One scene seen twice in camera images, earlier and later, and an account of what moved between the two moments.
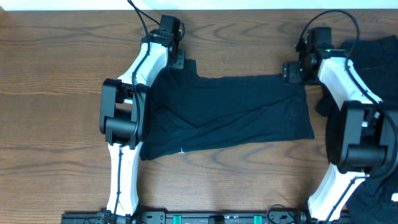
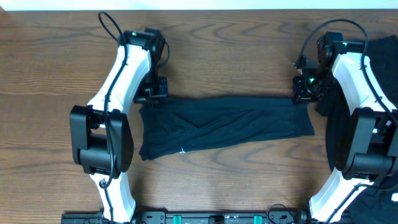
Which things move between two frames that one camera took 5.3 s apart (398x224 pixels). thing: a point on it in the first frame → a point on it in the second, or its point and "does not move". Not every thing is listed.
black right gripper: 289,74 → 301,96
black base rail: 170,217 does not move
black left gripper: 181,64 → 140,98
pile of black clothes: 374,61 does not move
